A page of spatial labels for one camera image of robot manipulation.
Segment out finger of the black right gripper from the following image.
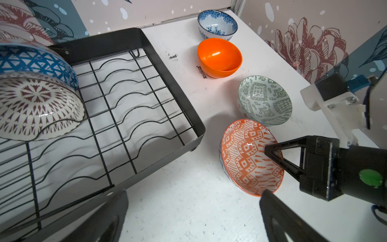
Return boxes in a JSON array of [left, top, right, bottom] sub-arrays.
[[266, 151, 303, 182], [264, 136, 308, 157]]

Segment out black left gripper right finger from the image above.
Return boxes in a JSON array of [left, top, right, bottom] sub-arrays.
[[260, 190, 326, 242]]

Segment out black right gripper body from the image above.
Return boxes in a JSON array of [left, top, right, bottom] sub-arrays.
[[299, 136, 340, 201]]

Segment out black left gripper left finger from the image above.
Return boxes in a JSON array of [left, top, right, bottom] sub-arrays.
[[62, 191, 129, 242]]

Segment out red orange patterned bowl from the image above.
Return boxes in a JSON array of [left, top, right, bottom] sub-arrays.
[[220, 119, 285, 197]]

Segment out green patterned bowl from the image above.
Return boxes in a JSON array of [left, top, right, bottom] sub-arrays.
[[237, 75, 292, 126]]

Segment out black wire dish rack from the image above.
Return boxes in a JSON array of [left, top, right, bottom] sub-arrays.
[[1, 28, 206, 242]]

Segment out brown white patterned bowl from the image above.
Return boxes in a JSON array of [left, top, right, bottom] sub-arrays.
[[1, 72, 86, 141]]

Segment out blue triangle patterned bowl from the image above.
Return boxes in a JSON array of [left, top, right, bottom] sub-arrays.
[[1, 39, 79, 90]]

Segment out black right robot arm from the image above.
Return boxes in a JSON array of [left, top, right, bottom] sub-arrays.
[[264, 136, 387, 225]]

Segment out orange plastic bowl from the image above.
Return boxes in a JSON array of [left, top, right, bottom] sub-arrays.
[[197, 38, 243, 79]]

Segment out blue floral white bowl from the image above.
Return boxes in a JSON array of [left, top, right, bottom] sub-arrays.
[[197, 10, 238, 41]]

